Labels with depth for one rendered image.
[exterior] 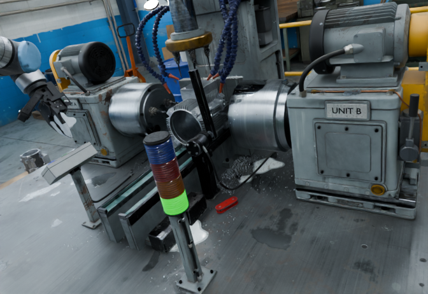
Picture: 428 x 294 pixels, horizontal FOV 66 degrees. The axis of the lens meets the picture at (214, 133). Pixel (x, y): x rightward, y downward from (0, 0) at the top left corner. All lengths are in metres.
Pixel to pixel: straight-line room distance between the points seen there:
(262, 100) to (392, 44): 0.39
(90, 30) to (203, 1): 6.61
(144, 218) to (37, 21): 6.50
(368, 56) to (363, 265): 0.51
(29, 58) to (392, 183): 1.09
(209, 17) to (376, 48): 0.77
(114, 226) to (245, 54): 0.82
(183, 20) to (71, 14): 6.57
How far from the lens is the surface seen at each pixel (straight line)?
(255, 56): 1.40
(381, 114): 0.95
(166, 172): 0.72
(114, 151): 1.61
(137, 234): 1.07
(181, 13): 1.26
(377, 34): 0.91
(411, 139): 0.97
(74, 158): 1.19
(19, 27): 7.17
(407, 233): 1.05
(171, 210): 0.77
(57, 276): 1.16
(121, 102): 1.47
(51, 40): 7.43
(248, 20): 1.38
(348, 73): 1.01
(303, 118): 1.00
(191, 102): 1.28
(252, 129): 1.09
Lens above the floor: 1.48
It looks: 23 degrees down
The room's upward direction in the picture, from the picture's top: 12 degrees counter-clockwise
